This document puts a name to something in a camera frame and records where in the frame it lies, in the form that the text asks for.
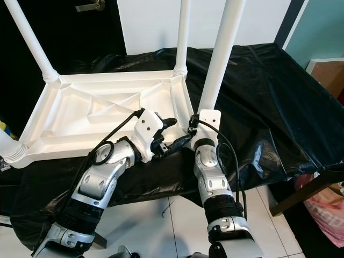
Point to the white plastic table top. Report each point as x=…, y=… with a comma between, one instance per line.
x=86, y=131

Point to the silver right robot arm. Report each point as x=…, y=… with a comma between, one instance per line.
x=215, y=180

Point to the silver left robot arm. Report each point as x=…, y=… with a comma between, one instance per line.
x=97, y=185

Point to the black shiny table cloth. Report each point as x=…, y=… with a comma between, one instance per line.
x=290, y=107

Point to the grey left robot foot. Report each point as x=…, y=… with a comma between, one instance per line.
x=123, y=252

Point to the brown wooden table leg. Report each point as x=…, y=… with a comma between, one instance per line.
x=301, y=196

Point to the brown cardboard box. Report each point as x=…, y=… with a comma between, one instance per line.
x=328, y=75

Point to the pink plastic bag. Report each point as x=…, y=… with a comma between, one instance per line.
x=325, y=209

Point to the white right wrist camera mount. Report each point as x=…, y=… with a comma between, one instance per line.
x=208, y=123

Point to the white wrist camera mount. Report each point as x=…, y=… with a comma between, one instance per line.
x=145, y=129
x=208, y=123

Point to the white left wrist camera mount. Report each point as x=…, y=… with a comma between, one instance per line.
x=145, y=129

